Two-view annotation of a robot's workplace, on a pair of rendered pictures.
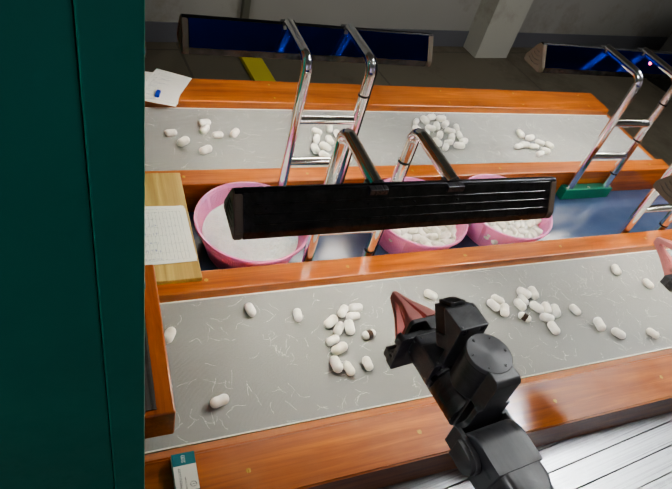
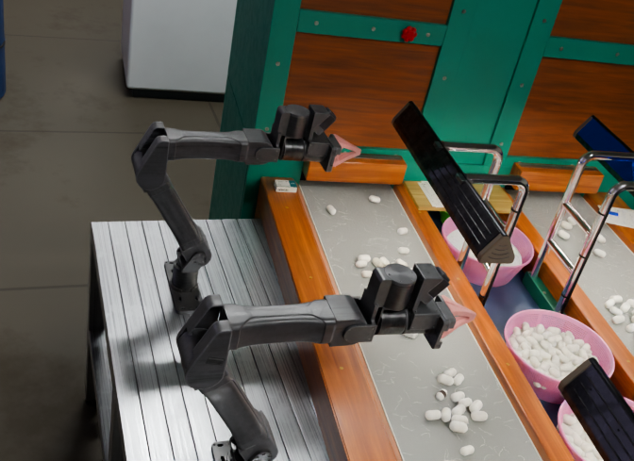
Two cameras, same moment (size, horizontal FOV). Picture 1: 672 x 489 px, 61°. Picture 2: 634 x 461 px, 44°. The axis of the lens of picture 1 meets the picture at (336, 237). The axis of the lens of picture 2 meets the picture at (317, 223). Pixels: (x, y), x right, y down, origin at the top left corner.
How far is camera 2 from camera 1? 2.00 m
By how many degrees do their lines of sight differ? 76
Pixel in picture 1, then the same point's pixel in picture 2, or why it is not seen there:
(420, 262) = (482, 326)
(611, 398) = (347, 417)
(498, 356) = (295, 111)
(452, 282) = (472, 355)
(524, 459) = (249, 137)
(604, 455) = (301, 445)
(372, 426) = (314, 257)
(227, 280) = (422, 220)
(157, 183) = (500, 200)
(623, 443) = not seen: outside the picture
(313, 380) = (350, 250)
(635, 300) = not seen: outside the picture
